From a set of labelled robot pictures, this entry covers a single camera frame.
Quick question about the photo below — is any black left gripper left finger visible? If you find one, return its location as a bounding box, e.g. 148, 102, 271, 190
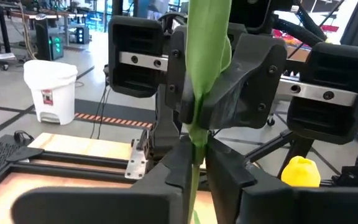
11, 136, 196, 224

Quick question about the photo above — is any white trash bin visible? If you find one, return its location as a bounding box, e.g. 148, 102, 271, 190
23, 59, 79, 126

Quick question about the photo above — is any pink artificial tulip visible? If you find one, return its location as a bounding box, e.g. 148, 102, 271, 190
184, 0, 233, 224

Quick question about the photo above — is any black corrugated cable sleeve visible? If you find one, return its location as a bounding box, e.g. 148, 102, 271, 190
272, 2, 328, 48

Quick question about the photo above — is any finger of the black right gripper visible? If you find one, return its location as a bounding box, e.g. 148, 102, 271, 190
194, 32, 288, 130
165, 24, 196, 124

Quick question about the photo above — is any silver metal bracket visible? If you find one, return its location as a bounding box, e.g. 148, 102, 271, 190
124, 138, 149, 180

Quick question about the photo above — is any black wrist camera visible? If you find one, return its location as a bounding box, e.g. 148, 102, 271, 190
229, 0, 273, 34

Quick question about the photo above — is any black orange-striped cable ramp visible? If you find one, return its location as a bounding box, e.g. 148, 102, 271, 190
74, 98, 155, 130

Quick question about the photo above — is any black floor cable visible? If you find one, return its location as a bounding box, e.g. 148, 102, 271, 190
89, 64, 112, 140

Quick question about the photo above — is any yellow artificial tulip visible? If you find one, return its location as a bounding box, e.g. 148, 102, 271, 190
280, 155, 321, 188

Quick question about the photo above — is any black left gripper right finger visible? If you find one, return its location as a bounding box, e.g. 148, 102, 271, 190
204, 138, 358, 224

